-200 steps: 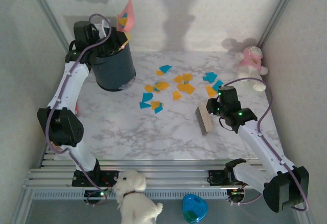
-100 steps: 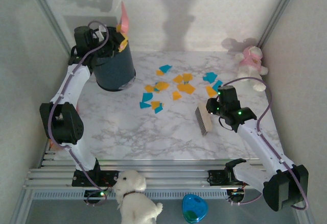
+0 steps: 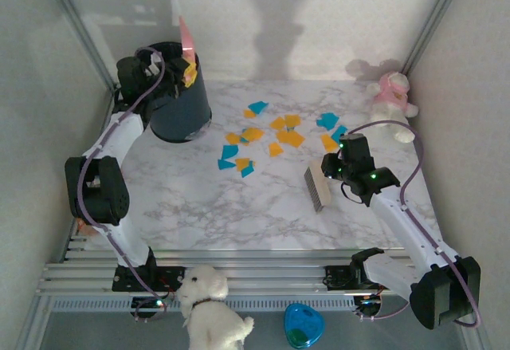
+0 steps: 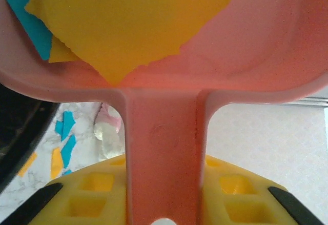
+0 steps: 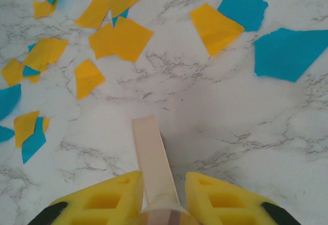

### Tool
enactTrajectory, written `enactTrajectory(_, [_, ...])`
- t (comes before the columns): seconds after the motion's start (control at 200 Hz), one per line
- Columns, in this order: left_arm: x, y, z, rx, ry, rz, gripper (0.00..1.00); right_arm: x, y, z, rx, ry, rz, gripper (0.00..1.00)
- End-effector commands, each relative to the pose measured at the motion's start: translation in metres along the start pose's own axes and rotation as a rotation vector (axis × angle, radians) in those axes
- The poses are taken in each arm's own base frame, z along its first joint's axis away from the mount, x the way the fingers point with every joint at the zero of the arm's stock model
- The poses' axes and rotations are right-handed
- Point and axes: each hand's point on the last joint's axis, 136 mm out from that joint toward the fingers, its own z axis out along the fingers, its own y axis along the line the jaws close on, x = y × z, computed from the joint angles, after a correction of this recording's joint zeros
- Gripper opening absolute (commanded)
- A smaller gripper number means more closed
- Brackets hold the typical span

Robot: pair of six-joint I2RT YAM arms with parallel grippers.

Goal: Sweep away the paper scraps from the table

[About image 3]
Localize aluminium side rail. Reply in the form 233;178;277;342
59;82;129;263

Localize pink plastic dustpan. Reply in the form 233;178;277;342
178;15;197;66

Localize white plush toy pink outfit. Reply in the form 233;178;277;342
366;70;420;144

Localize aluminium corner post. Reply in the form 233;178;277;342
36;0;120;94
400;0;475;76

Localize blue heart-shaped box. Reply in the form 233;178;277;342
284;302;326;350

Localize white plush dog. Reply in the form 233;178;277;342
177;264;255;350

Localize grey slotted cable duct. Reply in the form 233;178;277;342
49;297;356;313

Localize wooden hand brush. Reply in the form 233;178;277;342
303;161;332;213

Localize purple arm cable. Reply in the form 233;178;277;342
76;46;168;324
349;120;483;329

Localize dark round trash bin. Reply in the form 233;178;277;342
127;41;213;144

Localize black base electronics housing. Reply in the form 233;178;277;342
352;294;383;323
130;296;168;324

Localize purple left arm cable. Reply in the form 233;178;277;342
76;46;168;324

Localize aluminium frame rails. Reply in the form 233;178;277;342
36;248;473;300

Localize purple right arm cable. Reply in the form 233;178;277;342
349;120;483;329

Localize orange juice bottle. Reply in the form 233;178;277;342
76;218;100;236

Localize large orange paper scrap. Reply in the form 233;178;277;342
277;129;306;148

